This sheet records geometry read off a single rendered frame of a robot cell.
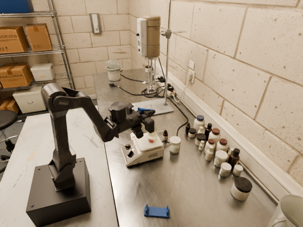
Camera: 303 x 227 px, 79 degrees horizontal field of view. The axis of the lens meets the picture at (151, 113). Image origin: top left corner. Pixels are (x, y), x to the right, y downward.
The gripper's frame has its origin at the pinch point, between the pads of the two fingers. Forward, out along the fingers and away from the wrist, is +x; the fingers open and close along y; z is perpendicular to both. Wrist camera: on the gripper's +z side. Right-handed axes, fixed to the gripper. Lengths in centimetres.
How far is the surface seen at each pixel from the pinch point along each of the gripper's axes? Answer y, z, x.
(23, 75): -229, 44, -35
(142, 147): 0.7, 17.4, -4.9
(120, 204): 14.8, 26.2, -26.2
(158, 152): 5.8, 20.8, 1.7
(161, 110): -29, 25, 33
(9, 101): -260, 87, -64
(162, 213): 28.8, 25.3, -15.2
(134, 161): 1.9, 23.2, -10.5
